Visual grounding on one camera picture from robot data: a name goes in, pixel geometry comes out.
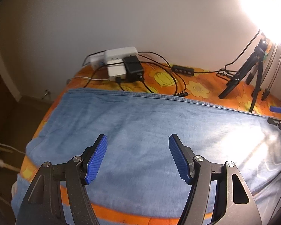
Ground black charger adapter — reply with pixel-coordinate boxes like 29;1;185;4
123;55;144;83

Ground white power strip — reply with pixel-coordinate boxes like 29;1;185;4
83;47;138;70

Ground small black tripod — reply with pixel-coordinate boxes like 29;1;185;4
219;39;268;113

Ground bright ring light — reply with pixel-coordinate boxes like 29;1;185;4
238;0;281;44

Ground orange floral bed sheet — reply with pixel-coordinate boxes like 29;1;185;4
18;61;281;225

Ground light blue denim pants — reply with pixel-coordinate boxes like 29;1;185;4
11;87;281;225

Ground black inline cable controller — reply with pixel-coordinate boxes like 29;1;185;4
171;64;195;76

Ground white charger adapter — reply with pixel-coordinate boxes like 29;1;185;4
106;59;126;81

